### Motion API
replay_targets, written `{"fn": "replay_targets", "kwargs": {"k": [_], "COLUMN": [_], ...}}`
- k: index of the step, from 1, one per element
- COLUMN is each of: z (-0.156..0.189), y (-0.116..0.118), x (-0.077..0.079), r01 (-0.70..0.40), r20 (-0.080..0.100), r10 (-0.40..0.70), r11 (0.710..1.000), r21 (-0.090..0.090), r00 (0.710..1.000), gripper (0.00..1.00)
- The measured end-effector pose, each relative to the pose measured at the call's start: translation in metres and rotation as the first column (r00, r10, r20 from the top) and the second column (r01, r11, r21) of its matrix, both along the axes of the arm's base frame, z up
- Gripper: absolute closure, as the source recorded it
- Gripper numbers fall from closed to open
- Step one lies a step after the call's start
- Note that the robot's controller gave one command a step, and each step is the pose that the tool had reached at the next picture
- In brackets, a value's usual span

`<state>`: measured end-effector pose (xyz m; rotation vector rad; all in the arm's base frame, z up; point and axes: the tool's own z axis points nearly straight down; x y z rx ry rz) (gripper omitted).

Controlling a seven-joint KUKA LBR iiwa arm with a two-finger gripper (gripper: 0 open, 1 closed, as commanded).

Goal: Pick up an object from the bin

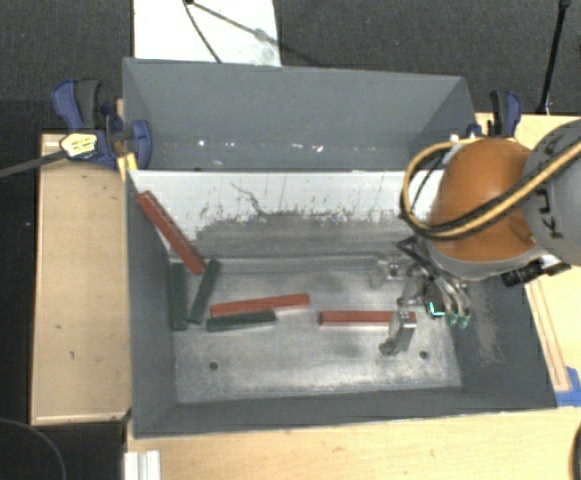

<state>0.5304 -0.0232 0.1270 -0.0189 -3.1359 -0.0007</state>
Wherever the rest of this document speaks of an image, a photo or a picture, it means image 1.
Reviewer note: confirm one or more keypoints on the dark green flat block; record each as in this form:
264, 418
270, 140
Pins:
178, 298
240, 320
204, 293

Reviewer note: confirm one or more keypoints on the black cylinder on white bracket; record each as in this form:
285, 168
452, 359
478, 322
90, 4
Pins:
520, 275

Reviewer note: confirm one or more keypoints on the red-brown flat block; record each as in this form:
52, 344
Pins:
260, 304
355, 317
170, 230

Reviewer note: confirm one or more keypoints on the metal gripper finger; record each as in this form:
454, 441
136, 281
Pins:
399, 335
384, 274

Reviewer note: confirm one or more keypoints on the pale wood board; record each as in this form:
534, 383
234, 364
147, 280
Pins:
80, 288

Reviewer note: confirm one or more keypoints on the grey metal bin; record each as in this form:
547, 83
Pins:
290, 358

